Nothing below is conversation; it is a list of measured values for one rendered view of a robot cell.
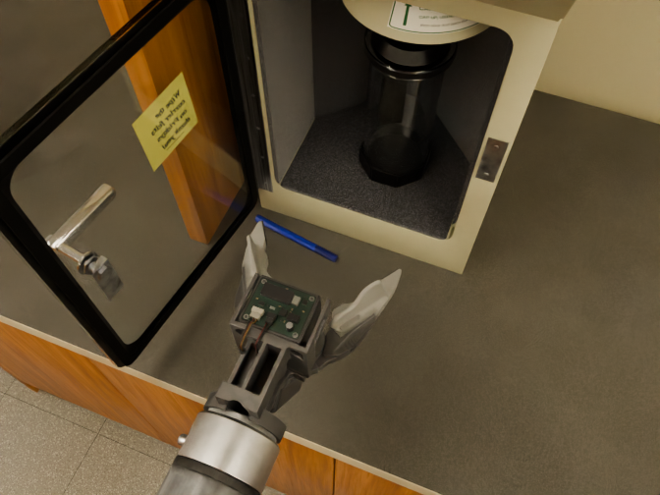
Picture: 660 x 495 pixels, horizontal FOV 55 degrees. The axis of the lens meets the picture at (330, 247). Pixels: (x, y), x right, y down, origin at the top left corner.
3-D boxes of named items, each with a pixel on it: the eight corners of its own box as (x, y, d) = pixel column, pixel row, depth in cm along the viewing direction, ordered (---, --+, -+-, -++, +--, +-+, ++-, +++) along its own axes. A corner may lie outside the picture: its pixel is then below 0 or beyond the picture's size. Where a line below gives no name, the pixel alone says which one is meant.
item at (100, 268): (127, 286, 66) (110, 260, 61) (113, 302, 65) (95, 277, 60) (112, 278, 67) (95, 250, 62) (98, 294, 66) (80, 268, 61)
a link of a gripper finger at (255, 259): (258, 195, 61) (278, 278, 56) (264, 228, 66) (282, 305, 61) (227, 201, 60) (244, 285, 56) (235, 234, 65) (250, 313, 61)
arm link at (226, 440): (264, 501, 53) (180, 464, 55) (287, 450, 55) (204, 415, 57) (255, 485, 47) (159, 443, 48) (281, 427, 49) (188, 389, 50)
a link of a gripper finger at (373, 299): (423, 269, 57) (337, 319, 54) (415, 298, 62) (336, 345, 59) (403, 244, 58) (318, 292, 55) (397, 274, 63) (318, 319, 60)
